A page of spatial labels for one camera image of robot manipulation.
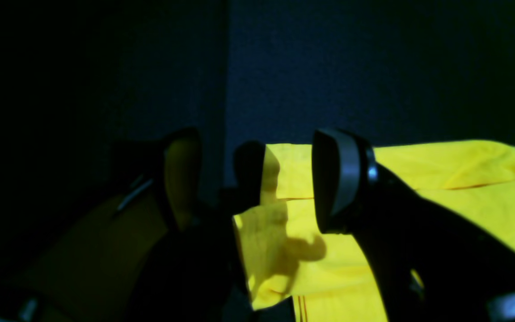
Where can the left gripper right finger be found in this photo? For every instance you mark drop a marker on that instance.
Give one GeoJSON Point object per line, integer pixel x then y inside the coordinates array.
{"type": "Point", "coordinates": [430, 264]}

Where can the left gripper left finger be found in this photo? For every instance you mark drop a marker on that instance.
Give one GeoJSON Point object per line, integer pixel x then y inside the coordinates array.
{"type": "Point", "coordinates": [89, 273]}

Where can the yellow t-shirt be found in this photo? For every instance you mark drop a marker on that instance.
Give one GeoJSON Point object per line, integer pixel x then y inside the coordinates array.
{"type": "Point", "coordinates": [285, 255]}

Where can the black table cloth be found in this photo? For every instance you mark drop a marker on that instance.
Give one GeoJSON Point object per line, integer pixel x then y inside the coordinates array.
{"type": "Point", "coordinates": [394, 71]}

